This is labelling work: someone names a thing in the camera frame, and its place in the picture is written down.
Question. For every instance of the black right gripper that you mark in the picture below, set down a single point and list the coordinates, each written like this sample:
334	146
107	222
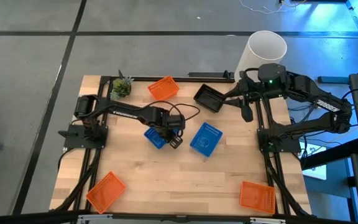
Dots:
250	90

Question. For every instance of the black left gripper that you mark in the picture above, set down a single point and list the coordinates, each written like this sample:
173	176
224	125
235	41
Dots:
166	124

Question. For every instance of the orange plastic basket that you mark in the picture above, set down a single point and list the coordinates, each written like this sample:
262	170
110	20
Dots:
256	197
106	193
163	89

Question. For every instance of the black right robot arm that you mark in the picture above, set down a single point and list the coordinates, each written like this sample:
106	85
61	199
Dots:
322	104

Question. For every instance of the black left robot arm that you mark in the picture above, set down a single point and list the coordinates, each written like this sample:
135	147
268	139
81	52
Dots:
126	112

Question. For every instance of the black bar behind table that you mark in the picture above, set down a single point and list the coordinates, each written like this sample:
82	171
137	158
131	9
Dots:
207	74

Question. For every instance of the small green potted plant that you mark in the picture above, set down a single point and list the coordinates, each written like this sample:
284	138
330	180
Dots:
122	88

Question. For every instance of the blue floor bar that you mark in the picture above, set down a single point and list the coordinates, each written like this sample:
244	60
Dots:
334	80

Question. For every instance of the black diagonal beam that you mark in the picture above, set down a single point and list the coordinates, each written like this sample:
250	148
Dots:
331	154

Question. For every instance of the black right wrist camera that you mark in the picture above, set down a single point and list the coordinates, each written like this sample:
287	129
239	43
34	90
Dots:
248	113

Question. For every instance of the black aluminium table frame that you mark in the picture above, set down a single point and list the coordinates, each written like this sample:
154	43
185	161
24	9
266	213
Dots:
141	79

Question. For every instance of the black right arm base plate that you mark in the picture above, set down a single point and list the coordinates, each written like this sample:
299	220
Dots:
287	147

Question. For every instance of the black table edge rail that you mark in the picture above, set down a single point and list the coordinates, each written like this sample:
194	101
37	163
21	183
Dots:
179	217

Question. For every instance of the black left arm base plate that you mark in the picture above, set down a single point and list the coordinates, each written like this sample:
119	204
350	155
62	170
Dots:
73	141

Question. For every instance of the silver rail bracket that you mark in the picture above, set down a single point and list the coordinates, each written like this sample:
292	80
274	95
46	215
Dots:
267	221

